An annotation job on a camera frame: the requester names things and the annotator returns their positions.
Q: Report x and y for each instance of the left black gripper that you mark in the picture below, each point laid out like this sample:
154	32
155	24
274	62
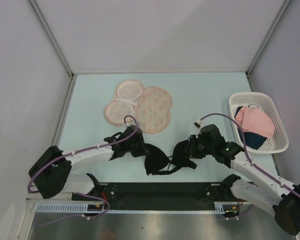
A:
143	150

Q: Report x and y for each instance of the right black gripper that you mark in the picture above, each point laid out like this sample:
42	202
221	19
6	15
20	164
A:
194	139

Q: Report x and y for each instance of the black bra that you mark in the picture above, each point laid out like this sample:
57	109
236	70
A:
158	163

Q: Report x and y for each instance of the pink patterned laundry bag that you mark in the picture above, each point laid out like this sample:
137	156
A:
149	106

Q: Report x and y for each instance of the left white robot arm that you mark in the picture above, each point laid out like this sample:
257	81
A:
55	171

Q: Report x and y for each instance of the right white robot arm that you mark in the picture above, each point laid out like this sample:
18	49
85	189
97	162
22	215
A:
277	196

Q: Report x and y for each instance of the dark blue garment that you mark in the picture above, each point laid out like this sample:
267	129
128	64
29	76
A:
252	140

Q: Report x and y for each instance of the pink garment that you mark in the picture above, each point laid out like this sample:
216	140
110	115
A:
257	121

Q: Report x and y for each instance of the white plastic basket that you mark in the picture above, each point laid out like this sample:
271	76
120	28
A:
279	142

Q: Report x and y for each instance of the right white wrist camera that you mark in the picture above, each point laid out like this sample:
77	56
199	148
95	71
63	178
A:
199	124

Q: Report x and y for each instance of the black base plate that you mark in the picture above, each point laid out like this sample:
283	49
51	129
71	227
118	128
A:
164	196

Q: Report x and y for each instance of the right aluminium corner post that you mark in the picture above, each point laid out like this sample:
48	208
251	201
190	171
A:
269	35

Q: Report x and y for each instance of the aluminium corner post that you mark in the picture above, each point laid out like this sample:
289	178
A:
33	4
269	35

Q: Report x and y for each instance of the white slotted cable duct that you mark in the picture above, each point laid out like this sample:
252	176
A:
69	208

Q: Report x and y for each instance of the left aluminium corner post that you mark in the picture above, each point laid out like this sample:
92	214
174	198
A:
33	4

